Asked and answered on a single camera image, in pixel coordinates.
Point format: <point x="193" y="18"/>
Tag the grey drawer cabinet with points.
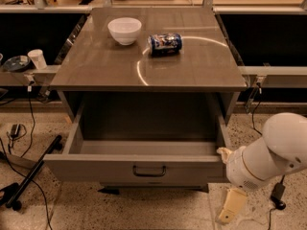
<point x="98" y="64"/>

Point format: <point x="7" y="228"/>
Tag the grey top drawer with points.
<point x="144" y="140"/>

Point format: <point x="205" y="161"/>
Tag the black power adapter right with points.
<point x="276" y="196"/>

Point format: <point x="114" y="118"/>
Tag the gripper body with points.
<point x="240" y="170"/>

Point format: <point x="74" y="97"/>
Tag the black power adapter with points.
<point x="276" y="196"/>
<point x="15" y="130"/>

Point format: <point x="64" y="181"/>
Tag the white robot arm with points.
<point x="281" y="150"/>

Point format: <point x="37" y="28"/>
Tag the white paper cup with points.
<point x="37" y="57"/>

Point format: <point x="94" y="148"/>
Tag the black power adapter left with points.
<point x="15" y="130"/>

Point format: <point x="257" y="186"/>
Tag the dark blue bowl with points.
<point x="17" y="64"/>

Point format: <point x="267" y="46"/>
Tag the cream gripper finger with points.
<point x="224" y="153"/>

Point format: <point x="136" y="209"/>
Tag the white ceramic bowl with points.
<point x="125" y="30"/>

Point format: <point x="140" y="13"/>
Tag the blue soda can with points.
<point x="164" y="44"/>

